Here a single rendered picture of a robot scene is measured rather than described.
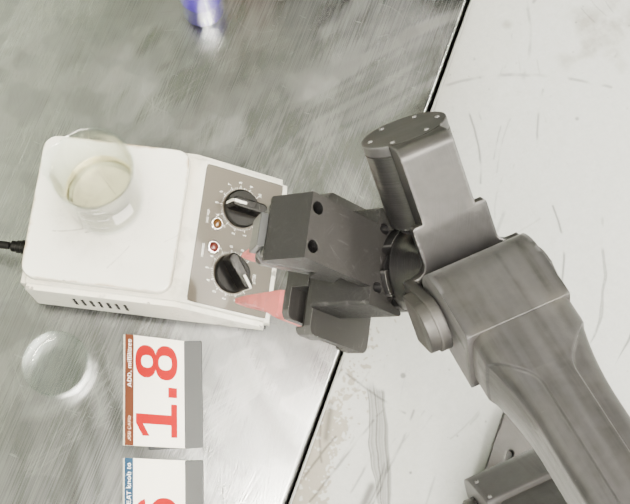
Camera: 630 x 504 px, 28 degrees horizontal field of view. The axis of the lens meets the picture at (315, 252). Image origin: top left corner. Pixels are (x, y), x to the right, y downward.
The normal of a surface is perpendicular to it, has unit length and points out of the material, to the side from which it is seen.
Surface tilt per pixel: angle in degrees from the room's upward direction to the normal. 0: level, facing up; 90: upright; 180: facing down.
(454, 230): 33
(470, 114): 0
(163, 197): 0
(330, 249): 51
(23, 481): 0
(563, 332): 23
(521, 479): 60
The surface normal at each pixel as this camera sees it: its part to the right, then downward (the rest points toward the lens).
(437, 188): 0.23, 0.26
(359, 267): 0.77, -0.06
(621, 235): 0.01, -0.26
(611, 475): -0.14, -0.58
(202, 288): 0.51, -0.17
